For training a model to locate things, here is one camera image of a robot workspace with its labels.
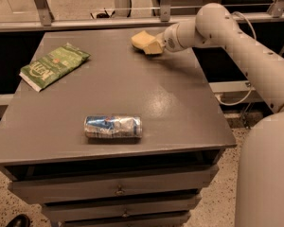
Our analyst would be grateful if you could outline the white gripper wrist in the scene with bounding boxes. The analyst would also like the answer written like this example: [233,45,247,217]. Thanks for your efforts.
[142,24,185,55]

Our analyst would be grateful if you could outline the yellow sponge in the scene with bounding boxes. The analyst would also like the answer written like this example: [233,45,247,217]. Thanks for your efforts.
[131,30,155,50]

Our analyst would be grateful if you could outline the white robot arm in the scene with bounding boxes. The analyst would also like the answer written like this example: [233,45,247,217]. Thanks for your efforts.
[142,3,284,227]

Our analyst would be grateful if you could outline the crushed blue silver can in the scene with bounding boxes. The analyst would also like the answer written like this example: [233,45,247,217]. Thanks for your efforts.
[84,115,142,139]

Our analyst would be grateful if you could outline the green snack bag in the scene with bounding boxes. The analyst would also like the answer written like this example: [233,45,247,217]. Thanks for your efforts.
[20,43,90,92]

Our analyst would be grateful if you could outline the bottom grey drawer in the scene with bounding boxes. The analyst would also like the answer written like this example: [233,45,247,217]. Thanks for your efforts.
[62,211,190,227]

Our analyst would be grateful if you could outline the grey drawer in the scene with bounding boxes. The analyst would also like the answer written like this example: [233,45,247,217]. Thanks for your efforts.
[43,194,201,221]
[9,165,219,204]
[62,211,190,227]

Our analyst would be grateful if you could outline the top grey drawer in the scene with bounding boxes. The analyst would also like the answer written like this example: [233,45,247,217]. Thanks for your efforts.
[9,165,219,204]

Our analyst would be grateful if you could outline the middle grey drawer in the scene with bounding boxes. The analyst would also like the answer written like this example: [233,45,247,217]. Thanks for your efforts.
[43,194,201,221]

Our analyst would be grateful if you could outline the black shoe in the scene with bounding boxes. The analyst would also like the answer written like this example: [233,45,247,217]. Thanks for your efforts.
[6,214,30,227]

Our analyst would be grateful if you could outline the white cable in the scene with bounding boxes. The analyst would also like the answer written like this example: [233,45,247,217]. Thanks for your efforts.
[215,11,257,107]

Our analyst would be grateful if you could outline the metal railing frame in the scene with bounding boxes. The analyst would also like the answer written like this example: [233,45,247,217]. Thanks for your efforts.
[0,0,284,33]

